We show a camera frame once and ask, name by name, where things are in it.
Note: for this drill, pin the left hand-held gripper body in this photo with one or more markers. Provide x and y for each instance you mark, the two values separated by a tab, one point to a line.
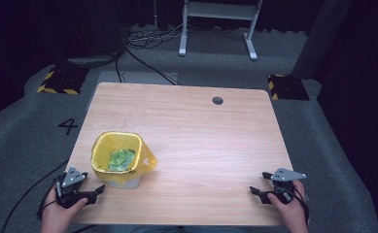
69	180

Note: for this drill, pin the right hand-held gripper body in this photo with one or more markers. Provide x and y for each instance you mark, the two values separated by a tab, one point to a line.
284	183

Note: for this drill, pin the person's right hand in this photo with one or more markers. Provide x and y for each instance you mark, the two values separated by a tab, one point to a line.
290	213

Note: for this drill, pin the person's left hand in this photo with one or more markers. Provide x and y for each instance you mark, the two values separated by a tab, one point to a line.
59	217

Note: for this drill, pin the small white trash bin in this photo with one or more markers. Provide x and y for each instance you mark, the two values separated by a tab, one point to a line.
129	185

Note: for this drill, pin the green crumpled wrapper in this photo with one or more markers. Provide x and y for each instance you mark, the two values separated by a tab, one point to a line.
121	159

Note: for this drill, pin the grey curtain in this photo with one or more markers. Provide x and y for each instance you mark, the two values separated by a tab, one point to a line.
319	39

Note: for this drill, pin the black yellow striped base plate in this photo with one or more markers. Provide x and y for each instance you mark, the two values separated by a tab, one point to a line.
63	81
288	88

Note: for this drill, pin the white metal stand frame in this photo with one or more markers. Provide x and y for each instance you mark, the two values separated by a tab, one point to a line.
218	11

